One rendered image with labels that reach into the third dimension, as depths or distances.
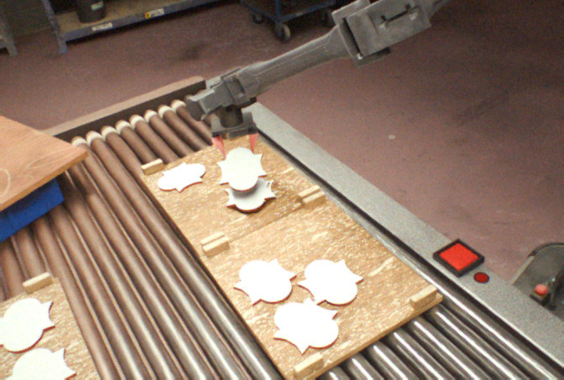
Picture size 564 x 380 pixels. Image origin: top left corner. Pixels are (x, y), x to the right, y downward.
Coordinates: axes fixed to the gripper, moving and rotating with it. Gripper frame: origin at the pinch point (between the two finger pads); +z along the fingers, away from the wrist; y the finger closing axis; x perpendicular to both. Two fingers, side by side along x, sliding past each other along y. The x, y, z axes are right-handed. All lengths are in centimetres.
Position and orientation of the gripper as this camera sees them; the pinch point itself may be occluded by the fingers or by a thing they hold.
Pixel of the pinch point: (238, 153)
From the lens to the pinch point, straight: 147.7
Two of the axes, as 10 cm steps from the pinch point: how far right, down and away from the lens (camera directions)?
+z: 1.3, 8.1, 5.7
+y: 9.8, -1.9, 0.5
